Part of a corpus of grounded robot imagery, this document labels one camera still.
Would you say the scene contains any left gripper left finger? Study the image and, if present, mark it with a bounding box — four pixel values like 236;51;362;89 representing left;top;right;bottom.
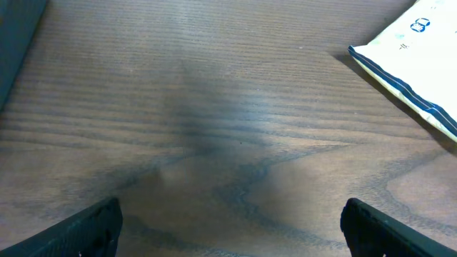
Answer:
1;197;123;257

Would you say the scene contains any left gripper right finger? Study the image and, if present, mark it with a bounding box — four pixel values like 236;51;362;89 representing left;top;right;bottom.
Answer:
340;198;456;257

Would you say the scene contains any grey plastic shopping basket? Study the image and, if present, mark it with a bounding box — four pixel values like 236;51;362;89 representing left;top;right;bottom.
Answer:
0;0;47;108

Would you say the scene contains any yellow snack bag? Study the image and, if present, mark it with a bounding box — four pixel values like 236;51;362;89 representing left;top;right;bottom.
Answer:
348;0;456;140

